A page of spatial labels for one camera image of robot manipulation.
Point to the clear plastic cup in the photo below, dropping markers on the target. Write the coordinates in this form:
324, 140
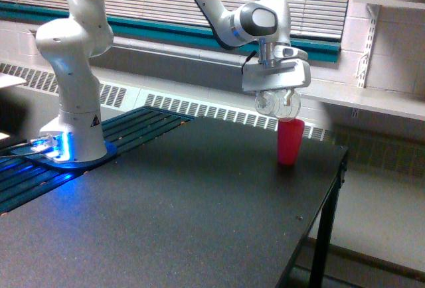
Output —
278, 108

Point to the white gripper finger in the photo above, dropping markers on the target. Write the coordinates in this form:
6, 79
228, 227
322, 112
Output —
288, 95
266, 97

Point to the white upper shelf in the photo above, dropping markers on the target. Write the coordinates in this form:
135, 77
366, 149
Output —
391, 3

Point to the blue slotted mounting rails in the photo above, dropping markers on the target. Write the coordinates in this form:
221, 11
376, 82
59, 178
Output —
23, 179

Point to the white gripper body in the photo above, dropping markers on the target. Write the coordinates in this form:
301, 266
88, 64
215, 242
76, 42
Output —
279, 67

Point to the pink plastic cup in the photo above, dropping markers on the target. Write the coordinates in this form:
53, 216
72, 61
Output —
289, 140

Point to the white wall shelf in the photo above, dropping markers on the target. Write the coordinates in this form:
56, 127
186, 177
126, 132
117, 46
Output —
381, 101

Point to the black table leg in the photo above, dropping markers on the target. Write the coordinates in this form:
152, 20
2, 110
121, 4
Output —
325, 227

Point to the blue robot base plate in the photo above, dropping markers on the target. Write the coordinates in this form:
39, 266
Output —
75, 166

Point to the white baseboard heater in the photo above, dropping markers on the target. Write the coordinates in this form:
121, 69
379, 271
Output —
124, 98

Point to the white shelf bracket rail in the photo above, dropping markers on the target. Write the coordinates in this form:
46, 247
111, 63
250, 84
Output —
365, 59

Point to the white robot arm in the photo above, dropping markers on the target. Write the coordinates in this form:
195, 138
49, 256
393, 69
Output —
76, 136

